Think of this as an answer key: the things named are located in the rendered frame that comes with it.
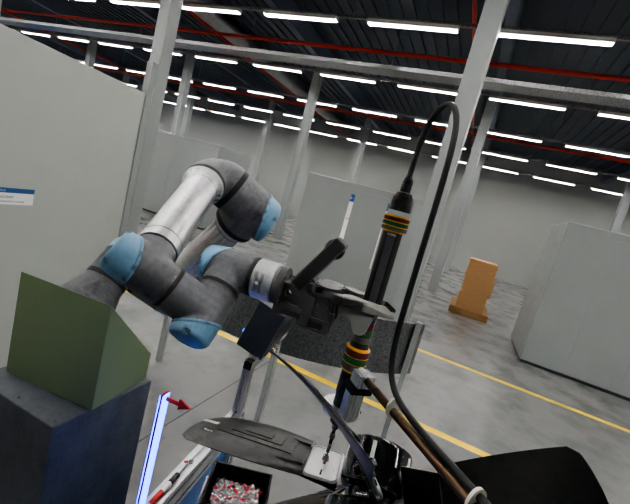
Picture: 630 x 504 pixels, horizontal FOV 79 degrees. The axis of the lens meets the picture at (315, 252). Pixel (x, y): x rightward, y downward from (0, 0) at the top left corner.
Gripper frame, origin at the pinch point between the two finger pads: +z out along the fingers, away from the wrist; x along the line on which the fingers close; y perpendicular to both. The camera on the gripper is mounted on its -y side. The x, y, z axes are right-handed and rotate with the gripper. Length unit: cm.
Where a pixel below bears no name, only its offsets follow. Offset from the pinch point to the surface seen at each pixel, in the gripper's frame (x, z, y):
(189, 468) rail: -22, -38, 64
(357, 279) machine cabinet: -617, -62, 109
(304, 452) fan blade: -0.6, -7.2, 31.7
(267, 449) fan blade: 2.2, -13.6, 32.1
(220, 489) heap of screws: -21, -28, 65
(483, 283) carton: -790, 178, 69
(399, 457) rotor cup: -0.6, 9.3, 25.4
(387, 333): -203, 6, 64
